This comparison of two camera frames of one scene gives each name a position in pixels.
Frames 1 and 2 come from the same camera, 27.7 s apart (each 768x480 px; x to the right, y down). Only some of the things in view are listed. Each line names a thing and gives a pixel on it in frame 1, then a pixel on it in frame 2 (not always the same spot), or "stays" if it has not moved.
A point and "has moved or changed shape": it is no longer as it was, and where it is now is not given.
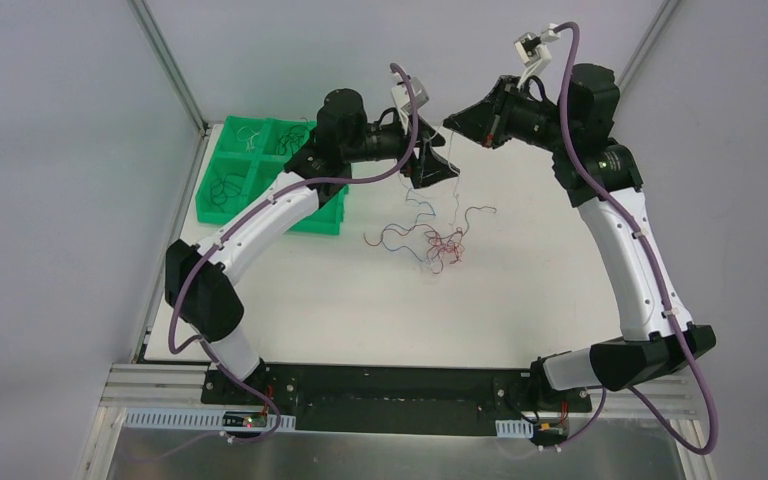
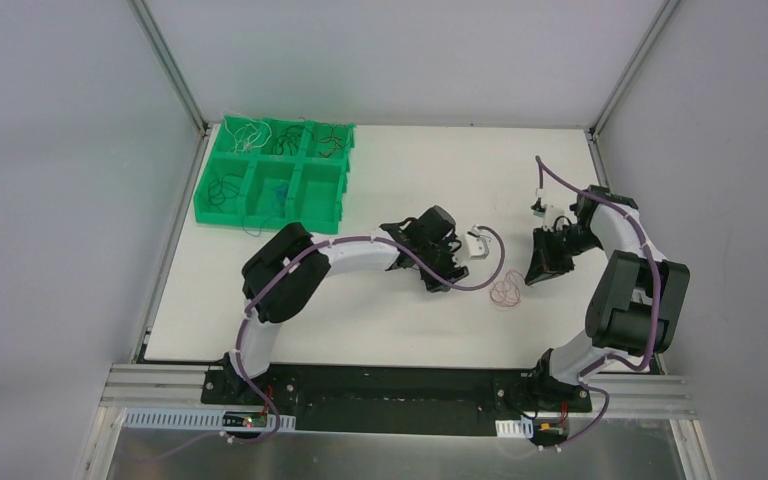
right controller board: [548, 432] stays
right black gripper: [496, 117] -> [552, 249]
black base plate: [383, 398] stays
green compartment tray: [248, 152] stays
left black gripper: [417, 151] -> [442, 266]
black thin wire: [229, 186] stays
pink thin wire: [452, 247] has moved or changed shape
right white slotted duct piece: [514, 428] stays
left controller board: [243, 419] stays
